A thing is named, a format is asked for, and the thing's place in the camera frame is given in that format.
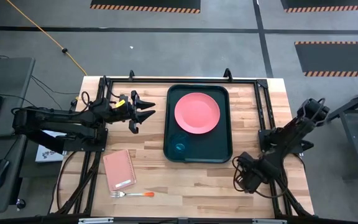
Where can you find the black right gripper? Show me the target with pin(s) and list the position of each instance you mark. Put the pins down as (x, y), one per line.
(255, 172)

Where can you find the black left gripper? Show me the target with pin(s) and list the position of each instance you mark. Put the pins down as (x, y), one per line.
(117, 113)

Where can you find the teal translucent plastic cup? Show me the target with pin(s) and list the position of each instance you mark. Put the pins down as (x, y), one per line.
(179, 144)

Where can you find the pink round plate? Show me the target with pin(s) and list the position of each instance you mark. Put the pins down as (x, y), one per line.
(197, 113)

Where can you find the pink spiral notebook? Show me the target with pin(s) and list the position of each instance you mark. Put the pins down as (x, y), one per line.
(119, 170)

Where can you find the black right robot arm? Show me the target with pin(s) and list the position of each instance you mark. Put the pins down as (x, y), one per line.
(294, 133)

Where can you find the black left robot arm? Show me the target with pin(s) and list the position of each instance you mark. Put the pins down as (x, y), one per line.
(57, 124)

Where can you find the dark green plastic tray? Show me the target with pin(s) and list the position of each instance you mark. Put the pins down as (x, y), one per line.
(219, 146)

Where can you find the black floor tape line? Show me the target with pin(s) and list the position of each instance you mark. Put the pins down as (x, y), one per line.
(120, 30)
(264, 46)

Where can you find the black metal stand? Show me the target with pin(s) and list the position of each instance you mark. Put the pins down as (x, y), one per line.
(351, 137)

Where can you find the black flat bar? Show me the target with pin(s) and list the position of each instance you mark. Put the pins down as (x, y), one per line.
(42, 141)

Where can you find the white paper booklet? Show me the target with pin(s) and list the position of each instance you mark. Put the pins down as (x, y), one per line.
(47, 155)

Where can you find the black hazard-striped floor mat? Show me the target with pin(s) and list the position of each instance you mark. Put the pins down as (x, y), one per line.
(331, 3)
(337, 57)
(145, 3)

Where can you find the grey desk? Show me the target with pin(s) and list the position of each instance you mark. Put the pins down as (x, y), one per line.
(8, 81)

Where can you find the black caster wheel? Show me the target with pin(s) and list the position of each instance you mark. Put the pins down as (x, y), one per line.
(20, 203)

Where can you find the black metal table frame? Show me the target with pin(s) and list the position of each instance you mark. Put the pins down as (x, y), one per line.
(182, 80)

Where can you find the silver metal bracket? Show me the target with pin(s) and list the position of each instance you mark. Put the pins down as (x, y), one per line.
(269, 221)
(95, 221)

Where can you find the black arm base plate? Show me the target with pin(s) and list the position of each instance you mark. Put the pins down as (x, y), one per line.
(82, 146)
(304, 146)

